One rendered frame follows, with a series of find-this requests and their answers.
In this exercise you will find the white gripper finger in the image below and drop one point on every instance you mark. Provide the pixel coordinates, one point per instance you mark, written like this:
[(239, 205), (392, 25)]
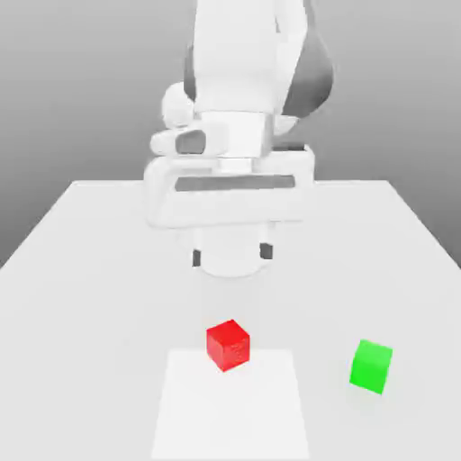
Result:
[(265, 251), (196, 257)]

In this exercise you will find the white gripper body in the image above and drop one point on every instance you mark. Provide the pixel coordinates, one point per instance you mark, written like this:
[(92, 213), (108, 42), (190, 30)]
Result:
[(230, 203)]

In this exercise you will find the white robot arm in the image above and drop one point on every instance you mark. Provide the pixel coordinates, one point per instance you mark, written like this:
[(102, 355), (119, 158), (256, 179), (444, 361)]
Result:
[(234, 54)]

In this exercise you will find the small red cube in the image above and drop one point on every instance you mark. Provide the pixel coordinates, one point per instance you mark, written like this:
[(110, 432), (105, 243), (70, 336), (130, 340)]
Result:
[(227, 345)]

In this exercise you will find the small green cube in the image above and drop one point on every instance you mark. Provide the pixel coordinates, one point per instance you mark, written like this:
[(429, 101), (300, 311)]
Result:
[(370, 367)]

